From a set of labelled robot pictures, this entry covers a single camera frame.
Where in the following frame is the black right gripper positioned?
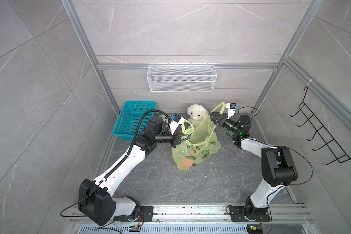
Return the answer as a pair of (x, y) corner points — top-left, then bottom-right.
(209, 112), (239, 136)

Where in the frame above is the yellow-green avocado plastic bag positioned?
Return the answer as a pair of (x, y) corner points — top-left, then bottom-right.
(172, 112), (221, 171)

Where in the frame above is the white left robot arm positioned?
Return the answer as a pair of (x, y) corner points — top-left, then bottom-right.
(78, 114), (189, 226)

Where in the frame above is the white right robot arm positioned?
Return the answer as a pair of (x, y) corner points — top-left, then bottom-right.
(209, 113), (298, 221)

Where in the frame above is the white plush dog toy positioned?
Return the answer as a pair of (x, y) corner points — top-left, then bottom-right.
(186, 104), (208, 127)

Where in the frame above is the teal plastic basket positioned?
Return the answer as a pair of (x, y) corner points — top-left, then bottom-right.
(112, 101), (157, 140)

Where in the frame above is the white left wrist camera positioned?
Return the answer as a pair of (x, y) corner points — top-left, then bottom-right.
(170, 114), (185, 135)

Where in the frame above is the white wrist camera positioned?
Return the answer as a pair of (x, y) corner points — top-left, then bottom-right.
(170, 114), (185, 135)
(226, 102), (239, 119)

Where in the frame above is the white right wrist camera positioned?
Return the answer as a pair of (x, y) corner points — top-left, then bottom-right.
(226, 102), (239, 119)

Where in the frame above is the white wire mesh shelf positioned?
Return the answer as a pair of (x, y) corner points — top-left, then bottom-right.
(146, 65), (217, 92)

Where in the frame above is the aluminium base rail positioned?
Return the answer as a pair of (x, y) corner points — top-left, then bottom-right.
(65, 204), (318, 234)

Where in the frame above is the black wall hook rack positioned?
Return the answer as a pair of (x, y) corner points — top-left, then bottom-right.
(290, 86), (351, 166)

